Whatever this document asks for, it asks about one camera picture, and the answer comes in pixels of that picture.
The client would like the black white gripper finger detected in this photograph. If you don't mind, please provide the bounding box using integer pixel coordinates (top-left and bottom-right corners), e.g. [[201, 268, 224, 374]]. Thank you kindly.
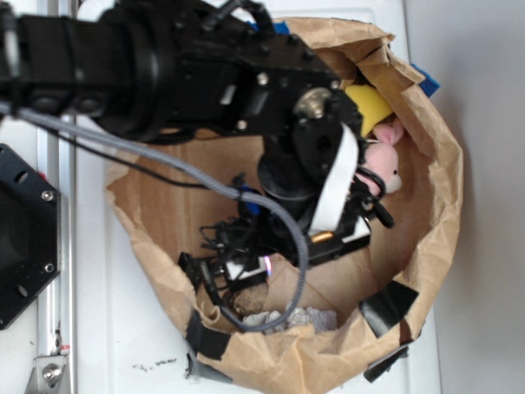
[[308, 217, 371, 266], [199, 254, 272, 293]]

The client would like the black tape patch bottom-left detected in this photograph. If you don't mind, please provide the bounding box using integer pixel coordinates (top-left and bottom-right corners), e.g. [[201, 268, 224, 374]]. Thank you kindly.
[[185, 309, 231, 360]]

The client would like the black tape patch right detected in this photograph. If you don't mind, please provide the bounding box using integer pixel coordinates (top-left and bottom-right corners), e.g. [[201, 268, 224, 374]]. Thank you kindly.
[[358, 281, 419, 338]]

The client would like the brown paper bag bin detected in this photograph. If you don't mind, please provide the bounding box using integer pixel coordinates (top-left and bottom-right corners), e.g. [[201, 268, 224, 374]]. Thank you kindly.
[[106, 17, 463, 393]]

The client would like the metal corner bracket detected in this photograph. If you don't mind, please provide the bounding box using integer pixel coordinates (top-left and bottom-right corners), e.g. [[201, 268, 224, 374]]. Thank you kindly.
[[25, 355, 71, 394]]

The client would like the yellow sponge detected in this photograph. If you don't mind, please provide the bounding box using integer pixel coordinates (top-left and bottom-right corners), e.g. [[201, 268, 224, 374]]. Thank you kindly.
[[345, 85, 394, 137]]

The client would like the blue tape strip top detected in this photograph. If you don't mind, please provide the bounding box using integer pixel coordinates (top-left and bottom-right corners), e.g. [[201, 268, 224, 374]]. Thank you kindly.
[[248, 21, 290, 34]]

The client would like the black tape strip bottom-right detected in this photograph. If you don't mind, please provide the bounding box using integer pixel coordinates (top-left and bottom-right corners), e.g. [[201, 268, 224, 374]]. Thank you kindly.
[[363, 346, 409, 383]]

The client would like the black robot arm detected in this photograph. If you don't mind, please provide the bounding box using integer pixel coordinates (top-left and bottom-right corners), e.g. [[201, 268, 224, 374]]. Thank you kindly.
[[1, 1, 393, 293]]

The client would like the pink plush bunny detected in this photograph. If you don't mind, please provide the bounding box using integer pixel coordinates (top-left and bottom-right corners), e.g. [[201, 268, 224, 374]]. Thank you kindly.
[[362, 118, 405, 194]]

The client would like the white paper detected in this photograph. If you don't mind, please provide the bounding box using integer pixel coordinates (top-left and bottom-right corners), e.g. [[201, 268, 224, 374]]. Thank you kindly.
[[242, 307, 337, 335]]

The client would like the grey braided cable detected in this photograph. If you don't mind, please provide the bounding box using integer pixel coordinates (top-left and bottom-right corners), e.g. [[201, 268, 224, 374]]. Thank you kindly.
[[0, 102, 309, 332]]

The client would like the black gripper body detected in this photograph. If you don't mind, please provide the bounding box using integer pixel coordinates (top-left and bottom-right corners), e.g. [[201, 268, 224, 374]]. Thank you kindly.
[[199, 174, 394, 266]]

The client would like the thin black cable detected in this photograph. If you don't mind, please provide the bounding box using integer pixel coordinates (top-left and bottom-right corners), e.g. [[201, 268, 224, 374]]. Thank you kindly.
[[36, 122, 206, 190]]

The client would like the white flat ribbon cable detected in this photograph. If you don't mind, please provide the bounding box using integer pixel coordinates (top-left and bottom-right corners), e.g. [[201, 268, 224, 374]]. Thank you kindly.
[[308, 122, 360, 233]]

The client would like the blue tape piece right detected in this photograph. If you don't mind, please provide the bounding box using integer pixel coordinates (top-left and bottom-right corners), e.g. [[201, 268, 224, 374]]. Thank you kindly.
[[411, 63, 441, 98]]

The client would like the brown rock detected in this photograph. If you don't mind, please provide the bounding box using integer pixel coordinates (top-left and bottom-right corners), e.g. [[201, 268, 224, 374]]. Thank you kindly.
[[231, 283, 269, 316]]

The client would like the aluminium rail frame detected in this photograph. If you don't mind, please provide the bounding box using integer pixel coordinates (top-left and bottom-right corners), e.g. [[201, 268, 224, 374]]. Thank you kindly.
[[35, 0, 78, 394]]

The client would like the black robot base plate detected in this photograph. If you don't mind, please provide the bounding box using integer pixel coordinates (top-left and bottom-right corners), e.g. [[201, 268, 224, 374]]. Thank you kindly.
[[1, 144, 60, 330]]

